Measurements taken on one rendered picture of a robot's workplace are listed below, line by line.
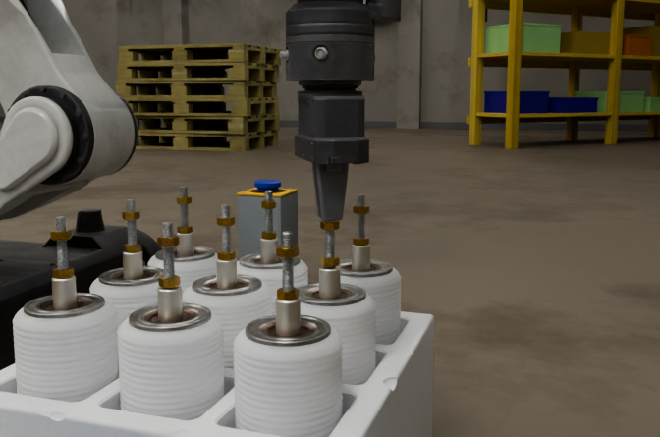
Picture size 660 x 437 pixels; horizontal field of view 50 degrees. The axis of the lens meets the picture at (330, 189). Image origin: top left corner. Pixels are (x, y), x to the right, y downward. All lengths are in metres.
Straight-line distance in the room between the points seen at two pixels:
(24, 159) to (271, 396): 0.59
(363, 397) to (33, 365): 0.31
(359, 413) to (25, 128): 0.64
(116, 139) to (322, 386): 0.61
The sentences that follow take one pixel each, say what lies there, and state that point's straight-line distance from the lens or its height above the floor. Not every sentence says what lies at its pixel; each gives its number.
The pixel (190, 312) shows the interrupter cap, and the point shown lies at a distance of 0.70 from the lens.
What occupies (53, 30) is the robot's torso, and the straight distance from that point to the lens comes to 1.22.
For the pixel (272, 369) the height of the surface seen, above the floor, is 0.23.
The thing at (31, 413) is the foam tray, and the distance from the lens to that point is 0.72.
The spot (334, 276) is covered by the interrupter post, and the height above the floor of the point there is 0.27.
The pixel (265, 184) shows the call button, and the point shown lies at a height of 0.33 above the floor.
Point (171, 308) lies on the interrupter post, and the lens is 0.68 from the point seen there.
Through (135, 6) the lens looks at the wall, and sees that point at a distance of 11.08.
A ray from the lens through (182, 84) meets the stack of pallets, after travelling 5.85.
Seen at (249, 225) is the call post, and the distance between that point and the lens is 1.05.
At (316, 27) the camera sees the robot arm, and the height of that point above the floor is 0.52.
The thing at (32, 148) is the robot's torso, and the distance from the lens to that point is 1.07.
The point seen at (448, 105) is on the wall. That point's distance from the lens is 9.48.
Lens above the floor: 0.46
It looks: 8 degrees down
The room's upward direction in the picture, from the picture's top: straight up
